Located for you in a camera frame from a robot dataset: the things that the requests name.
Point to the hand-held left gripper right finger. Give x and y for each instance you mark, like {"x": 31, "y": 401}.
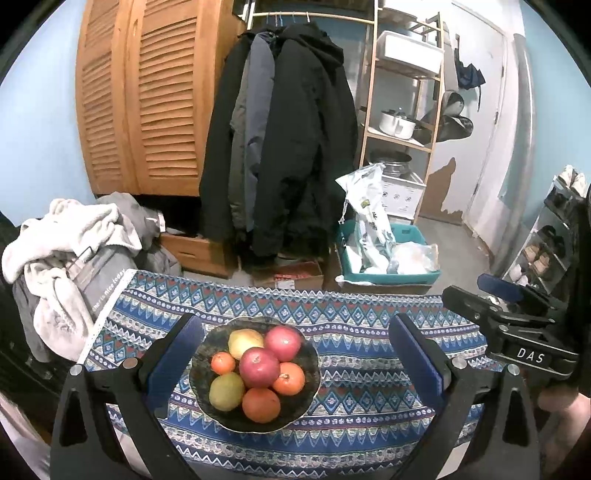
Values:
{"x": 418, "y": 364}

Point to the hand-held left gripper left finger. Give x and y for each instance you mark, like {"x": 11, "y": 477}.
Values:
{"x": 178, "y": 364}

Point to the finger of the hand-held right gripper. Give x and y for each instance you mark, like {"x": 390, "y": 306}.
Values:
{"x": 498, "y": 282}
{"x": 466, "y": 302}

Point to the small orange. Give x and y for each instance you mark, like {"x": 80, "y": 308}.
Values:
{"x": 223, "y": 363}

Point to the green-yellow pear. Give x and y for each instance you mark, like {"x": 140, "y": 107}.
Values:
{"x": 226, "y": 391}

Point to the yellow apple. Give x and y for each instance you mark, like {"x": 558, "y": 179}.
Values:
{"x": 244, "y": 342}

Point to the red apple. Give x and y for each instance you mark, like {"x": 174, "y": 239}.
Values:
{"x": 259, "y": 367}
{"x": 282, "y": 344}

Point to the large orange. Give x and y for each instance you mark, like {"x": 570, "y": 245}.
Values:
{"x": 261, "y": 405}

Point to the dark glass plate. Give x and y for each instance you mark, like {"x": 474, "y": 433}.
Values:
{"x": 310, "y": 357}

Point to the medium orange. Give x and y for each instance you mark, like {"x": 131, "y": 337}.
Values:
{"x": 291, "y": 381}

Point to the person's right hand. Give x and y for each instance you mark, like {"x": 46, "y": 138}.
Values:
{"x": 561, "y": 404}

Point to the shoe rack with shoes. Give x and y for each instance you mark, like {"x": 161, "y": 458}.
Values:
{"x": 538, "y": 263}

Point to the teal plastic basket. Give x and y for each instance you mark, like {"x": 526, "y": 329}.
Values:
{"x": 406, "y": 278}

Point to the clear plastic bag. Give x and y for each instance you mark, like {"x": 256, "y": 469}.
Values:
{"x": 413, "y": 258}

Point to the blue patterned tablecloth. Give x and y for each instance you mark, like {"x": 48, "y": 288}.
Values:
{"x": 360, "y": 323}

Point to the grey printed garment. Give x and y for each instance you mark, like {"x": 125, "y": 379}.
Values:
{"x": 101, "y": 281}

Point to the white patterned storage bin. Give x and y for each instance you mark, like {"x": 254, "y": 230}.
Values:
{"x": 401, "y": 196}

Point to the white printed bag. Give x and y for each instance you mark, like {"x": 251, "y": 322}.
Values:
{"x": 369, "y": 207}

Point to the white door peeling paint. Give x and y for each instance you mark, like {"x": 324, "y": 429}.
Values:
{"x": 480, "y": 138}

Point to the cardboard box red print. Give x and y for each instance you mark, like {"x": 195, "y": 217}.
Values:
{"x": 295, "y": 277}

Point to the metal steamer pot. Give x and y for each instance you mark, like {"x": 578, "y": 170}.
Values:
{"x": 392, "y": 164}

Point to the black frying pan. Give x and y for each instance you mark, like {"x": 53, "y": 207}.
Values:
{"x": 452, "y": 104}
{"x": 455, "y": 129}

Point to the light grey hoodie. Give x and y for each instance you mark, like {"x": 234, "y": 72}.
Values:
{"x": 124, "y": 207}

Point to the pile of clothes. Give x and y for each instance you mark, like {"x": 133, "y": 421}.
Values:
{"x": 55, "y": 240}

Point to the steel cooking pot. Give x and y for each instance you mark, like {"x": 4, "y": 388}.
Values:
{"x": 397, "y": 124}

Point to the black jacket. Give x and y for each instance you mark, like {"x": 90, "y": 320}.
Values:
{"x": 217, "y": 161}

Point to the dark folded umbrella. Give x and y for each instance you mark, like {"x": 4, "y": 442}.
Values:
{"x": 468, "y": 74}

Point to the wooden shelf rack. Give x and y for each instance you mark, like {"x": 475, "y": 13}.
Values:
{"x": 366, "y": 115}

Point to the black hooded coat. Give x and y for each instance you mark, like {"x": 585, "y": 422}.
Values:
{"x": 300, "y": 138}

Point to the white storage box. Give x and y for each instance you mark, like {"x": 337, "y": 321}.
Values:
{"x": 411, "y": 53}

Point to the wooden louvered wardrobe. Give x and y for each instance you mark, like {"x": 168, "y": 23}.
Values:
{"x": 161, "y": 115}

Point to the wooden clothes rail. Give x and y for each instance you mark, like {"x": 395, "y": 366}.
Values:
{"x": 323, "y": 16}

